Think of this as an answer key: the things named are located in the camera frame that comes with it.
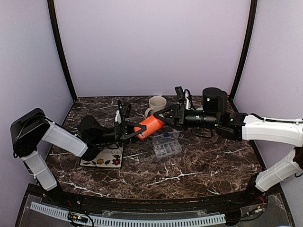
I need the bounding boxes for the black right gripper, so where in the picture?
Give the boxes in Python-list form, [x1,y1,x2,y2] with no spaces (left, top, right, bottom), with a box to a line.
[155,104,220,131]

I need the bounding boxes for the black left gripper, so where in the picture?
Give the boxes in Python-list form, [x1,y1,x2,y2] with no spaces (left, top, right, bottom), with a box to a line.
[92,119,150,144]

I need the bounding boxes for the orange bottle with grey lid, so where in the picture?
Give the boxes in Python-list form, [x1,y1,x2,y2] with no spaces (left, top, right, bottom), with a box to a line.
[138,115,164,140]

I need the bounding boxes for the clear plastic pill organizer box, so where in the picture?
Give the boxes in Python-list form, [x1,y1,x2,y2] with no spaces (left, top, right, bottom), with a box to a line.
[152,136,182,158]

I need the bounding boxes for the small white dropper bottle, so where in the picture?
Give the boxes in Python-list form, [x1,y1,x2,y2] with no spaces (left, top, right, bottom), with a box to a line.
[173,130,180,138]

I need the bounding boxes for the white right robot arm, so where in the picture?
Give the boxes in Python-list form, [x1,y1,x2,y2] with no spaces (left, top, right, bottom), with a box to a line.
[154,87,303,205]

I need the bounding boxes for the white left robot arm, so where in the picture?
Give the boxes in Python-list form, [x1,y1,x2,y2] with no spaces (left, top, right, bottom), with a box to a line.
[10,108,147,206]

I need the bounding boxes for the white ceramic mug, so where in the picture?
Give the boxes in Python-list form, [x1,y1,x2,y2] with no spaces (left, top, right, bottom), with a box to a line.
[144,96,167,118]

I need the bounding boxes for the small blue packet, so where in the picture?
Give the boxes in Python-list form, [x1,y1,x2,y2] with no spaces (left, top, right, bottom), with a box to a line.
[163,133,170,138]

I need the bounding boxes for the floral square plate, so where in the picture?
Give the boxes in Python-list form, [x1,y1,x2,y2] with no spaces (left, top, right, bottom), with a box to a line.
[80,143,124,169]

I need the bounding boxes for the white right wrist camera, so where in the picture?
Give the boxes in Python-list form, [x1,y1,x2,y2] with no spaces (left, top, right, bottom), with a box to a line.
[174,86,194,110]

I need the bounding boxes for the white slotted cable duct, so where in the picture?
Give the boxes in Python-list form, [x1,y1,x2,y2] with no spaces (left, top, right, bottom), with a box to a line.
[29,202,226,227]

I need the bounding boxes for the black front table rail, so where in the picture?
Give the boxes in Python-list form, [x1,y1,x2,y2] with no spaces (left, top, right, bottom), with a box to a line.
[42,191,268,213]

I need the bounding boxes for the black right frame post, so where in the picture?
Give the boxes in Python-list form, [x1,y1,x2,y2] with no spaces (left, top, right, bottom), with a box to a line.
[229,0,258,101]

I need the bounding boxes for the black frame post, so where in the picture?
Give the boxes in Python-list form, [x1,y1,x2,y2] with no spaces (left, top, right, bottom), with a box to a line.
[47,0,78,102]
[229,0,258,101]

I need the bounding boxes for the black left frame post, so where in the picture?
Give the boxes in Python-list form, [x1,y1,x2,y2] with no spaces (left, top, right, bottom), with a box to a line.
[47,0,78,102]

